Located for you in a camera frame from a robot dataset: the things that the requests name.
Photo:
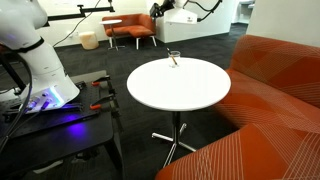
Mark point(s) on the orange and black pen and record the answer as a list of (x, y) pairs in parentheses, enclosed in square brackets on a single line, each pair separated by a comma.
[(173, 59)]

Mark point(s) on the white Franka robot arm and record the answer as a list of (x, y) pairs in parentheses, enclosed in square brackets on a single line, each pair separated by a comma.
[(43, 66)]

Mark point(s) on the clear glass cup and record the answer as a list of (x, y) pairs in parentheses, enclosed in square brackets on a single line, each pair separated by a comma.
[(177, 58)]

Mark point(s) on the small orange lounge sofa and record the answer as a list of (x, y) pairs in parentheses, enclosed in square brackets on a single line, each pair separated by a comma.
[(130, 25)]

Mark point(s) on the white robot station cabinet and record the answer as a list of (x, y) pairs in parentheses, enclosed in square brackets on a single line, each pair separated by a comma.
[(200, 30)]

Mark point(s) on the black device on white cabinet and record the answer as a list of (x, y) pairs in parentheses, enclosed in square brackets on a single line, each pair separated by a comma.
[(156, 10)]

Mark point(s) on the small round white side table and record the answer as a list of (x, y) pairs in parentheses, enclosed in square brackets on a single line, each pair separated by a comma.
[(111, 22)]

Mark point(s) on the beige cylindrical stool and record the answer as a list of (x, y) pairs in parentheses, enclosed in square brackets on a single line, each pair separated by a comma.
[(89, 40)]

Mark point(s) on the orange patterned corner sofa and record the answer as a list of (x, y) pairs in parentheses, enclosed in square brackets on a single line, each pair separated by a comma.
[(273, 100)]

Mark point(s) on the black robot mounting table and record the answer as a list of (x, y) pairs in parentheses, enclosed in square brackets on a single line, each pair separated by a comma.
[(50, 146)]

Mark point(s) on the chrome table pedestal base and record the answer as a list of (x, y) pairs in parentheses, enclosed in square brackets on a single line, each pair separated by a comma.
[(175, 126)]

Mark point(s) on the white wall outlet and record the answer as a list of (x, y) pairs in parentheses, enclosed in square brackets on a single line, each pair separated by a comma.
[(74, 33)]

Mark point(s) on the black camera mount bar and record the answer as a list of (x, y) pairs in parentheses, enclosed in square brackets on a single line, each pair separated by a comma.
[(63, 16)]

